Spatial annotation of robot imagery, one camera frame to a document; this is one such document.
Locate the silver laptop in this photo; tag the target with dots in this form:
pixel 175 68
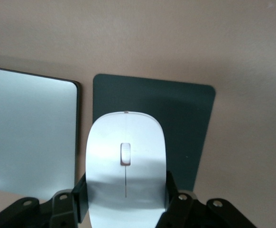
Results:
pixel 29 118

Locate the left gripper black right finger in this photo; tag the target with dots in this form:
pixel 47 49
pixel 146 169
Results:
pixel 187 211

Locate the white computer mouse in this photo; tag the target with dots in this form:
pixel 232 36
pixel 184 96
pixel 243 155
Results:
pixel 126 133

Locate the black mouse pad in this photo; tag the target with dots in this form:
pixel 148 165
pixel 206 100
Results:
pixel 176 114

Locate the brown table cover mat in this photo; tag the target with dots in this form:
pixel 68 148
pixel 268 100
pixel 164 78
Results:
pixel 152 35

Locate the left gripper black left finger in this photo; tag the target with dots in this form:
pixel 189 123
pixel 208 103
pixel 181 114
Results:
pixel 64 209

